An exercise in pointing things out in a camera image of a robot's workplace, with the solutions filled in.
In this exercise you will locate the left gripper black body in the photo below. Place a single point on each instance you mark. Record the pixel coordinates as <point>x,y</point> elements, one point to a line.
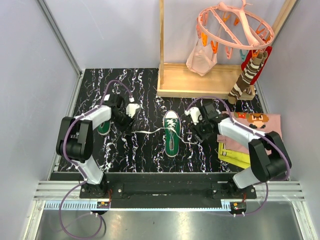
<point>123,120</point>

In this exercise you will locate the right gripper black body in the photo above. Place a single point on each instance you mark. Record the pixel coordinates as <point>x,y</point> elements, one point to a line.
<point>202,130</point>

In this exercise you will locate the green sneaker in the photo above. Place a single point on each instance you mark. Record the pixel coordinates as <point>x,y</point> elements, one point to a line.
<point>172,130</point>
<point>104,128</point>

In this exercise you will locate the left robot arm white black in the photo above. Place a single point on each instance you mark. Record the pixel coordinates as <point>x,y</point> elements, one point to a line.
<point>75,137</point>

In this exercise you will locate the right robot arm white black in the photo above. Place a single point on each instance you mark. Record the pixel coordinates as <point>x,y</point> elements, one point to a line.
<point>267,154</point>

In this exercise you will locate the yellow folded garment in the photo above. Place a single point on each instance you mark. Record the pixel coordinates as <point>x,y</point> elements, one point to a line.
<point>235,158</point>

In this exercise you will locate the pink shirt with pixel character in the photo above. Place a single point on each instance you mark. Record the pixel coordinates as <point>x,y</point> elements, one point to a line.
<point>256,121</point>

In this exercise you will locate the brown white striped sock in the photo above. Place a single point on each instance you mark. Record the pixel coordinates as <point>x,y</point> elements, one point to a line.
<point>241,86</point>

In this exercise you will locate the pink mesh laundry bag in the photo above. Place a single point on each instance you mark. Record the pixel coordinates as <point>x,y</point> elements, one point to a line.
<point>201,59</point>

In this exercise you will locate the red cloth on hanger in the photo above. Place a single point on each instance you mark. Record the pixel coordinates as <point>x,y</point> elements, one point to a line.
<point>253,66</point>

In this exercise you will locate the pink round clothes peg hanger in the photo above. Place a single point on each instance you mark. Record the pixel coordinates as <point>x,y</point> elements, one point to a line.
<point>234,28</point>

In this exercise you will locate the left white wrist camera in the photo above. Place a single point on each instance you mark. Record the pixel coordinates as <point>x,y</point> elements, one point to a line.
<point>132,108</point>

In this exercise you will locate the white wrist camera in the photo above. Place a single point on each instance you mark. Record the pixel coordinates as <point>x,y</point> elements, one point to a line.
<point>132,108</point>
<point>195,115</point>

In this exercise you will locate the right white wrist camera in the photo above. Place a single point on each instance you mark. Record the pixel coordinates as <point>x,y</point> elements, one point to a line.
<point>195,115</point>

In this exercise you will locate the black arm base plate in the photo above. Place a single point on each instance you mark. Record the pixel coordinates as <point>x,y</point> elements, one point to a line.
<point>215,190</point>

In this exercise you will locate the aluminium rail frame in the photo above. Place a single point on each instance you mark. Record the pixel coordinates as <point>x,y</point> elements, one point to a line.
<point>53,193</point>

